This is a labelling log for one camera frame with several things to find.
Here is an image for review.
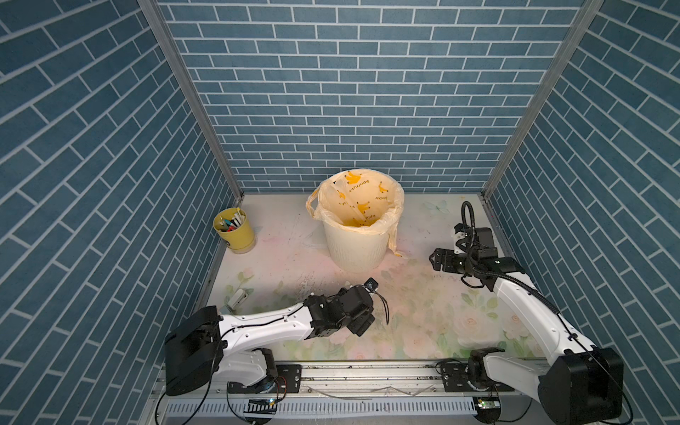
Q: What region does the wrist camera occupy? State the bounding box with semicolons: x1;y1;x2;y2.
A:
452;223;496;251
363;278;379;293

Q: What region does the banana print bin bag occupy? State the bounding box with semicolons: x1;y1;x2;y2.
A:
306;169;405;257

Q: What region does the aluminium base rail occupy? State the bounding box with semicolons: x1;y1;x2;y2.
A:
140;359;550;424

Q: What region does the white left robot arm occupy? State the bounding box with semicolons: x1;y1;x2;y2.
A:
165;278;378;397

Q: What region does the cream waste bin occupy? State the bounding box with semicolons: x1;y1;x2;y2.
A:
321;221;394;273

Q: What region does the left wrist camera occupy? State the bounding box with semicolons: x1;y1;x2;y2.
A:
363;278;379;293

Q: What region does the white stapler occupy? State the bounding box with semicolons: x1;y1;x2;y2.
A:
225;289;248;310

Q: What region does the yellow plastic pen cup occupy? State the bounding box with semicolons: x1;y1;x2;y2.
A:
212;207;256;254

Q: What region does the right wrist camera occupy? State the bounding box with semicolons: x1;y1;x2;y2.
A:
452;223;496;251

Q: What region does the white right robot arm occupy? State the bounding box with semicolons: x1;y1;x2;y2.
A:
430;248;630;424

